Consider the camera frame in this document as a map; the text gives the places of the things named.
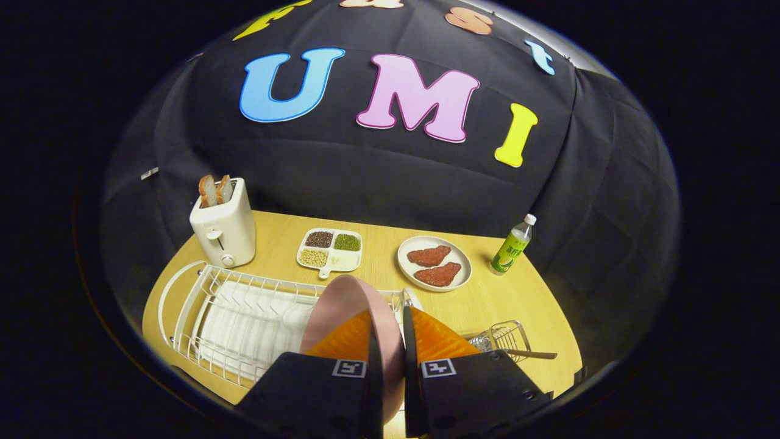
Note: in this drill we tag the white plate with meat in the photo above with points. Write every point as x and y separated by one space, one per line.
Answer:
405 268

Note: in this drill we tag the red-brown meat piece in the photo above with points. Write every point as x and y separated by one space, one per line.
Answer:
439 275
428 256

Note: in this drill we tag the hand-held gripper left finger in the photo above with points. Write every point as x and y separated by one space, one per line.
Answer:
304 396

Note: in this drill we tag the toasted bread slice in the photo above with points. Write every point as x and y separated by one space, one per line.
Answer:
208 190
224 189

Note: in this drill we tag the green label drink bottle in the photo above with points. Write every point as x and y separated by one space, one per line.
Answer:
510 250

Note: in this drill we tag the white divided dish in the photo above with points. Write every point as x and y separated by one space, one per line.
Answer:
344 261

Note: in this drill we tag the white toaster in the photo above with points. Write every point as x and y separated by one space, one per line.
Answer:
228 235

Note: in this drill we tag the pink plate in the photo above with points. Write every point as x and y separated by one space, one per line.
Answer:
347 305

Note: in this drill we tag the pile of green beans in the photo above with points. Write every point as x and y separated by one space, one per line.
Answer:
347 242

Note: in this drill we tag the pile of brown beans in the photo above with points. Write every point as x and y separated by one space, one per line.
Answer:
319 239

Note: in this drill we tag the white clip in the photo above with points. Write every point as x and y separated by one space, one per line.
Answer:
150 173

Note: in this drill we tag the black backdrop cloth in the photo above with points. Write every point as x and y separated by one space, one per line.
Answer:
378 177

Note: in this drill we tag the pile of yellow beans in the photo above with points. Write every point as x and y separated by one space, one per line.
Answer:
313 258

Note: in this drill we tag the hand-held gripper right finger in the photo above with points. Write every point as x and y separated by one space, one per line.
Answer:
475 396

